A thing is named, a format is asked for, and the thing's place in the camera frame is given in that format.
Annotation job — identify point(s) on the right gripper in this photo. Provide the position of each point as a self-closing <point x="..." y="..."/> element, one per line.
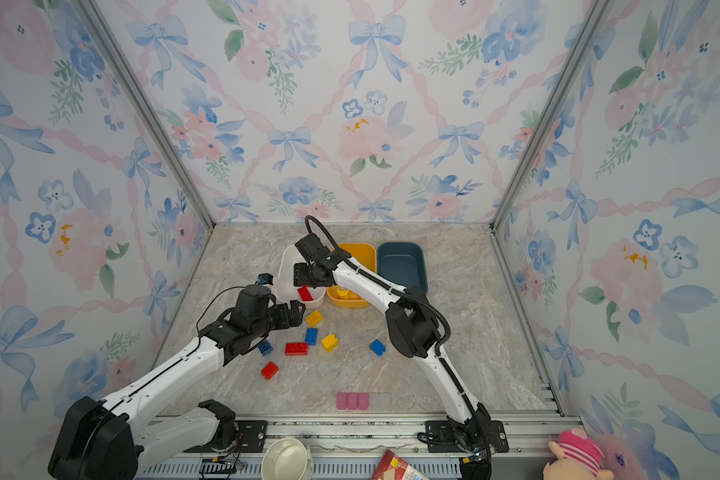
<point x="300" y="275"/>

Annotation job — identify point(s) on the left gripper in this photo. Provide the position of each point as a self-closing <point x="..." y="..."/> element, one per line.
<point x="286" y="320"/>

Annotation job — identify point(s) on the white plastic bin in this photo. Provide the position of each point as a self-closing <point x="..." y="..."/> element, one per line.
<point x="284" y="287"/>

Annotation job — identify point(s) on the yellow plastic bin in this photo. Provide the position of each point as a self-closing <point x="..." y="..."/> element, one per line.
<point x="366" y="292"/>

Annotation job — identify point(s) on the dark teal plastic bin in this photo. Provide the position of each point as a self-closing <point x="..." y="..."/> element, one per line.
<point x="403" y="263"/>

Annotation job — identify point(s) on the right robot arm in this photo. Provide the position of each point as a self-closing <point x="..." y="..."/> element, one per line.
<point x="415" y="328"/>

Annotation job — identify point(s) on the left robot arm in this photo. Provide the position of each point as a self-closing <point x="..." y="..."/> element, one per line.
<point x="117" y="437"/>

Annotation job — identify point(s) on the yellow brick studs up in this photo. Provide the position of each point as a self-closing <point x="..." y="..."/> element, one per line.
<point x="314" y="319"/>

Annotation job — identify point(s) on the red long brick left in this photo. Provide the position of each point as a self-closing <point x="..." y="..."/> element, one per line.
<point x="296" y="349"/>

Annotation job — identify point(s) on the blue small brick left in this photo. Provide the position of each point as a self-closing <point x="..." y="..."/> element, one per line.
<point x="264" y="347"/>

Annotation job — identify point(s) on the red small brick front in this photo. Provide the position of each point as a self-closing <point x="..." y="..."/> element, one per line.
<point x="269" y="371"/>

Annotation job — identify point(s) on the blue brick right centre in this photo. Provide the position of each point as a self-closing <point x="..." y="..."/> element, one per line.
<point x="377" y="347"/>

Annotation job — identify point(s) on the pink block strip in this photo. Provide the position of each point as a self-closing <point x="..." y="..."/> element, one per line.
<point x="352" y="401"/>

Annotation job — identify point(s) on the white paper cup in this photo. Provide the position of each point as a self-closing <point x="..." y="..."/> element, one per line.
<point x="287" y="459"/>

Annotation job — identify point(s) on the red snack box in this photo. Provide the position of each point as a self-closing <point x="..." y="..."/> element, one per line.
<point x="393" y="467"/>

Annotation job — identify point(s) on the pink plush toy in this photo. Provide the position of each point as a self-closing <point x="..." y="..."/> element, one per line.
<point x="577" y="457"/>

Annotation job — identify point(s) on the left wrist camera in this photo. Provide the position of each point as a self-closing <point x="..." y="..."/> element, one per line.
<point x="265" y="279"/>

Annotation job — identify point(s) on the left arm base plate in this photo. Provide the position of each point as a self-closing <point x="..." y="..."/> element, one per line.
<point x="242" y="436"/>

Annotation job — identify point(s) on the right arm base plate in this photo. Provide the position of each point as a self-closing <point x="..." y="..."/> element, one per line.
<point x="445" y="436"/>

